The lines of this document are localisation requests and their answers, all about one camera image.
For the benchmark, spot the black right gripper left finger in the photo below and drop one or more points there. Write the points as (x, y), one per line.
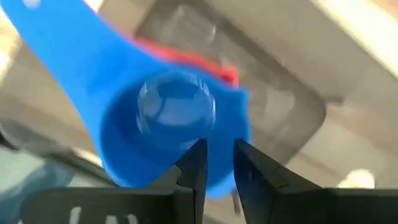
(174, 205)

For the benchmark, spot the dark blue measuring cup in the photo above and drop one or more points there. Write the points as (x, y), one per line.
(77, 53)

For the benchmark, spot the black tray with measuring cups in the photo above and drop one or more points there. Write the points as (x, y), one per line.
(280, 109)

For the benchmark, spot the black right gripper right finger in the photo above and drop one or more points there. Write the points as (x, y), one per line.
(280, 202)

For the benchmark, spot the red measuring cup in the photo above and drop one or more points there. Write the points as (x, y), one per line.
(199, 62)

